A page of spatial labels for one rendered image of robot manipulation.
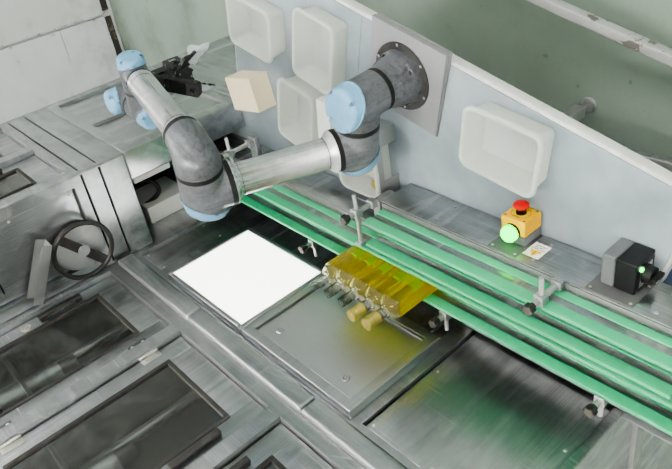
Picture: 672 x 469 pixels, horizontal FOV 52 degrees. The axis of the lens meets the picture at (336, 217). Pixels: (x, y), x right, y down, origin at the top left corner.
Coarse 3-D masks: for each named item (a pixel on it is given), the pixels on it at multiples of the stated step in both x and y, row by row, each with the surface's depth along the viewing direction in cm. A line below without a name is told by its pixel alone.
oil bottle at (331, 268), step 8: (352, 248) 201; (360, 248) 200; (336, 256) 199; (344, 256) 198; (352, 256) 197; (328, 264) 196; (336, 264) 195; (344, 264) 195; (328, 272) 194; (336, 272) 193
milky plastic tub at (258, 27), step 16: (240, 0) 213; (256, 0) 215; (240, 16) 225; (256, 16) 223; (272, 16) 208; (240, 32) 228; (256, 32) 227; (272, 32) 211; (256, 48) 222; (272, 48) 213
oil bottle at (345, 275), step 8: (360, 256) 196; (368, 256) 196; (352, 264) 194; (360, 264) 193; (368, 264) 193; (344, 272) 191; (352, 272) 191; (360, 272) 191; (336, 280) 192; (344, 280) 189; (344, 288) 191
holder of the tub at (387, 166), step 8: (384, 120) 198; (384, 128) 194; (392, 128) 197; (384, 136) 196; (392, 136) 198; (384, 144) 197; (392, 144) 199; (384, 152) 198; (392, 152) 200; (384, 160) 199; (392, 160) 202; (384, 168) 200; (392, 168) 203; (384, 176) 202; (392, 176) 204; (384, 184) 202; (392, 184) 205
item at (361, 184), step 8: (376, 168) 197; (344, 176) 213; (352, 176) 215; (360, 176) 215; (368, 176) 214; (376, 176) 199; (344, 184) 213; (352, 184) 212; (360, 184) 211; (368, 184) 210; (376, 184) 200; (360, 192) 208; (368, 192) 207; (376, 192) 202
